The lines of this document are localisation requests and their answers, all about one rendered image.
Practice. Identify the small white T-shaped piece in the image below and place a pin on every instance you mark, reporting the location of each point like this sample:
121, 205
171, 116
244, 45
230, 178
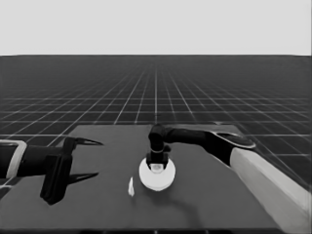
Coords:
130, 188

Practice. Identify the large thick white disc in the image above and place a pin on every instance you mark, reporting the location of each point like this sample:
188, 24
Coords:
157, 182

